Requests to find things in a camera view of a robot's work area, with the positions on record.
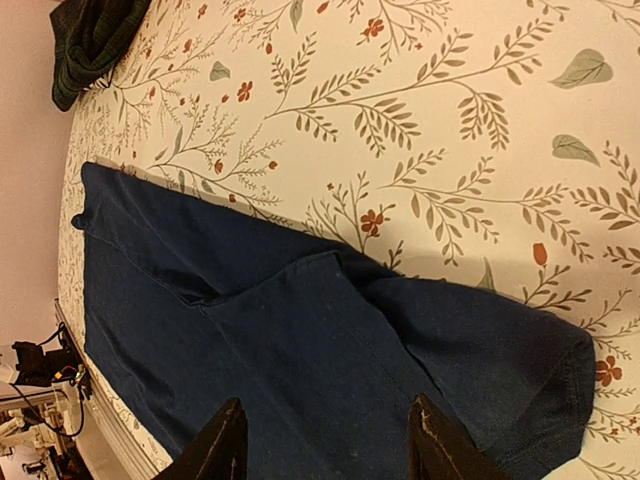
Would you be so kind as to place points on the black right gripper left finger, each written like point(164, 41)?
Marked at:
point(219, 450)

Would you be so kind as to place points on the aluminium front rail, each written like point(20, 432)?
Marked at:
point(107, 447)

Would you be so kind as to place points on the dark green plaid garment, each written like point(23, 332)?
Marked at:
point(90, 38)

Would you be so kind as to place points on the navy blue t-shirt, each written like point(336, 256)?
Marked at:
point(188, 304)

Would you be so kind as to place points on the floral patterned table cloth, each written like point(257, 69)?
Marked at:
point(493, 143)

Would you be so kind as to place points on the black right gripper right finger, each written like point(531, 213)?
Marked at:
point(439, 450)

